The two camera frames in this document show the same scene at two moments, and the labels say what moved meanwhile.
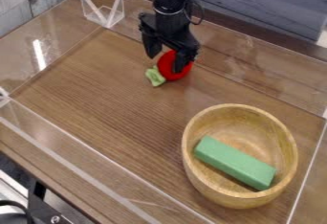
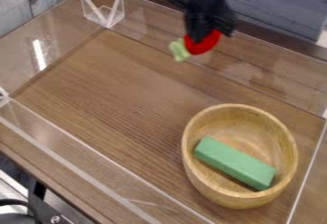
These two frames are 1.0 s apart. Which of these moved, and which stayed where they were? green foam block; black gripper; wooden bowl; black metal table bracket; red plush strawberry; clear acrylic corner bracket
Moved: black gripper; red plush strawberry
Stayed: green foam block; black metal table bracket; wooden bowl; clear acrylic corner bracket
